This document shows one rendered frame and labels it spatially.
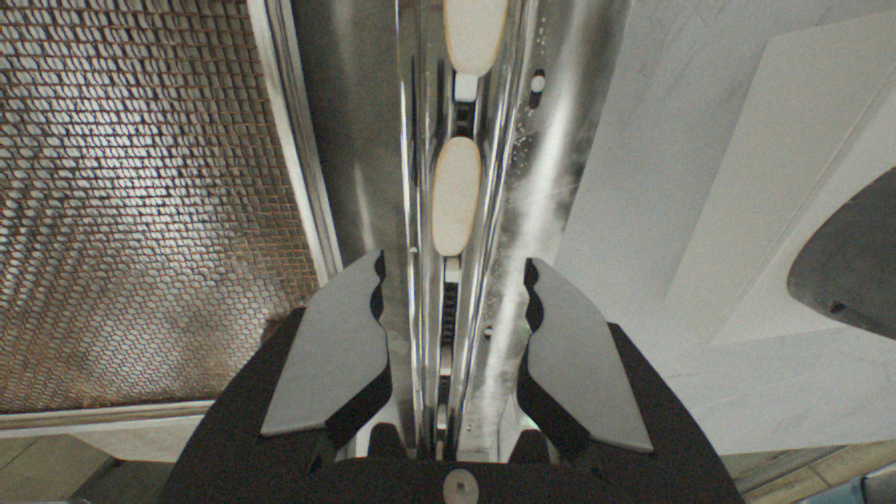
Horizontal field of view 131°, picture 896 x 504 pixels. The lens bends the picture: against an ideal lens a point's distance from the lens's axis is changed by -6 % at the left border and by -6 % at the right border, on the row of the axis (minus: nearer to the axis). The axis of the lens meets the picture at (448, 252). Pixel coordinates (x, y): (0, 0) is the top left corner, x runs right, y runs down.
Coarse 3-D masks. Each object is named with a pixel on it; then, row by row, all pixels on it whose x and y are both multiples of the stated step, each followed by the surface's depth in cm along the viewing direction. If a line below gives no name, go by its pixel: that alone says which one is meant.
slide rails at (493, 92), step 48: (432, 0) 13; (432, 48) 14; (432, 96) 16; (480, 96) 15; (432, 144) 17; (480, 144) 17; (480, 192) 19; (432, 240) 21; (480, 240) 21; (432, 288) 24; (432, 336) 28; (432, 384) 33; (432, 432) 40
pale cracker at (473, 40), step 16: (448, 0) 13; (464, 0) 12; (480, 0) 12; (496, 0) 12; (448, 16) 13; (464, 16) 13; (480, 16) 13; (496, 16) 13; (448, 32) 13; (464, 32) 13; (480, 32) 13; (496, 32) 13; (448, 48) 14; (464, 48) 14; (480, 48) 14; (496, 48) 14; (464, 64) 14; (480, 64) 14
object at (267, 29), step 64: (0, 0) 9; (256, 0) 10; (64, 64) 10; (0, 128) 11; (64, 128) 12; (256, 128) 13; (64, 192) 13; (64, 256) 15; (128, 256) 15; (320, 256) 17; (0, 320) 16; (128, 320) 18; (192, 384) 23
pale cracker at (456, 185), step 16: (448, 144) 17; (464, 144) 17; (448, 160) 17; (464, 160) 17; (448, 176) 17; (464, 176) 17; (480, 176) 18; (432, 192) 18; (448, 192) 18; (464, 192) 18; (432, 208) 19; (448, 208) 18; (464, 208) 18; (432, 224) 20; (448, 224) 19; (464, 224) 19; (448, 240) 20; (464, 240) 20
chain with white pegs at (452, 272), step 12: (456, 84) 14; (468, 84) 14; (456, 96) 14; (468, 96) 14; (456, 108) 17; (468, 108) 17; (456, 120) 17; (468, 120) 17; (468, 132) 17; (456, 264) 21; (456, 276) 21; (456, 288) 25; (444, 300) 26; (444, 312) 27; (444, 324) 28; (444, 336) 30; (444, 348) 30; (444, 360) 28; (444, 372) 28; (444, 384) 35; (444, 396) 37; (444, 408) 36; (444, 420) 35; (444, 432) 42
